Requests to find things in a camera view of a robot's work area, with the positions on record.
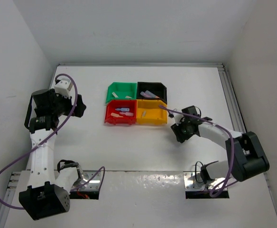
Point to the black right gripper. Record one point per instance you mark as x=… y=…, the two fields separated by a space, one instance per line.
x=180 y=137

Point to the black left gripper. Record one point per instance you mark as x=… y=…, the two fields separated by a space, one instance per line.
x=56 y=96

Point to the orange correction tape dispenser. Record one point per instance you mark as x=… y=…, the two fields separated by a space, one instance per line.
x=115 y=115

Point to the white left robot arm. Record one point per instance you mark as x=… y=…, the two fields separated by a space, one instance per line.
x=46 y=194

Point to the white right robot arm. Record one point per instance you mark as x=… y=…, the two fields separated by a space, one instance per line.
x=246 y=157

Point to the yellow plastic bin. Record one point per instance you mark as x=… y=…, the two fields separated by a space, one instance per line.
x=154 y=114

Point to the black plastic bin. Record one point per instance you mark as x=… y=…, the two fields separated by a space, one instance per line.
x=156 y=88

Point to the red plastic bin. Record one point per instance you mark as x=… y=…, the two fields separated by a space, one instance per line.
x=113 y=104

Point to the green plastic bin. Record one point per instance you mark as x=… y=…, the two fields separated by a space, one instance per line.
x=122 y=89

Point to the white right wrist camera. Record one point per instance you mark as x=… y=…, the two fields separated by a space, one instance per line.
x=178 y=118

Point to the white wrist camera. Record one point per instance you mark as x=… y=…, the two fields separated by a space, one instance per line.
x=178 y=118
x=63 y=88

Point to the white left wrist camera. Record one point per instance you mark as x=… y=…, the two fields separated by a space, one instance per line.
x=63 y=88

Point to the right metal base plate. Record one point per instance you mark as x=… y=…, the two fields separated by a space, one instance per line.
x=195 y=184

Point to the metal base plate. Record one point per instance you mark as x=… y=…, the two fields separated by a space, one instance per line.
x=195 y=184
x=88 y=182

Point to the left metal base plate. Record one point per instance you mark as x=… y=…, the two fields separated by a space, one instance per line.
x=88 y=182

